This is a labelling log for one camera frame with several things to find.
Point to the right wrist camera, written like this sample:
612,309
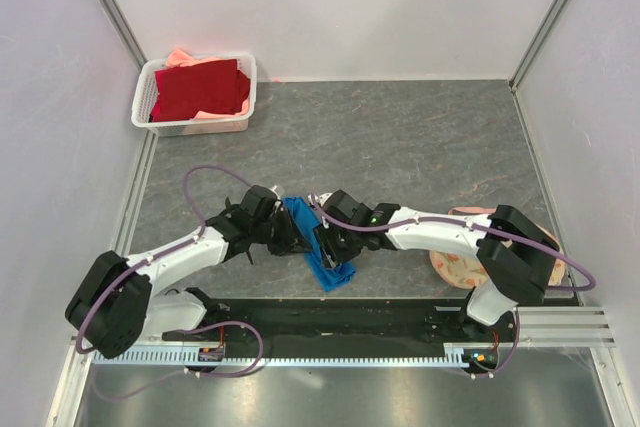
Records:
344,208

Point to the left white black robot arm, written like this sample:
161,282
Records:
113,306

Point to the blue cloth napkin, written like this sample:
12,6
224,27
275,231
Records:
306,222

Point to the floral round pot holder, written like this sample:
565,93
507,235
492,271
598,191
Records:
467,273

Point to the red cloth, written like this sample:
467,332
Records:
218,88

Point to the grey slotted cable duct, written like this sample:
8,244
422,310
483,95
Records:
195,355

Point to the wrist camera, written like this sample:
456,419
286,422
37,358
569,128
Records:
344,208
259,203

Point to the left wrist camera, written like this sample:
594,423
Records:
259,203

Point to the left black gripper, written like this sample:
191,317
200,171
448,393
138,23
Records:
292,240

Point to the white plastic basket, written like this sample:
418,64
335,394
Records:
146,94

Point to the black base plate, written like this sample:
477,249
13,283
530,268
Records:
431,320

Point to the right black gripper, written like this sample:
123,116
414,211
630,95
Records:
330,255

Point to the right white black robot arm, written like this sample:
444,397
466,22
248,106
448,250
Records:
517,256

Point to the pink cloth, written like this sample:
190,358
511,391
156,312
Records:
180,58

